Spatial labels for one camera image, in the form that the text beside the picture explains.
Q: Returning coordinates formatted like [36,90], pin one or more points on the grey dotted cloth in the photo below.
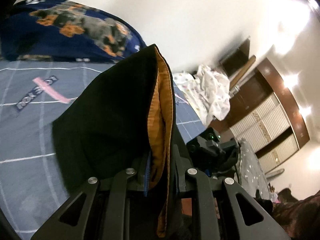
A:
[251,174]

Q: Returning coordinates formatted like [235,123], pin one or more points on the blue grid pattern bedsheet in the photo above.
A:
[33,95]

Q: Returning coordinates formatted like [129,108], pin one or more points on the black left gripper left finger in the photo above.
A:
[100,209]

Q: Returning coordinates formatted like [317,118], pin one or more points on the white dotted cloth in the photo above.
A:
[207,92]

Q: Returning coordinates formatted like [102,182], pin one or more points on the brown white louvered wardrobe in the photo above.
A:
[265,113]

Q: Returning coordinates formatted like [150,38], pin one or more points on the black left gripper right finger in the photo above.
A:
[216,208]

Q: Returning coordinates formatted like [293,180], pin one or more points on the black pants with orange lining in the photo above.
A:
[126,114]

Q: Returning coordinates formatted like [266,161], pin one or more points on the dark wall shelf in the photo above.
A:
[237,62]

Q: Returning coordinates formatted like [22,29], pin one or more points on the navy dog print blanket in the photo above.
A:
[62,30]

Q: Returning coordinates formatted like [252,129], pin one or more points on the dark reddish blanket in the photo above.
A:
[299,219]

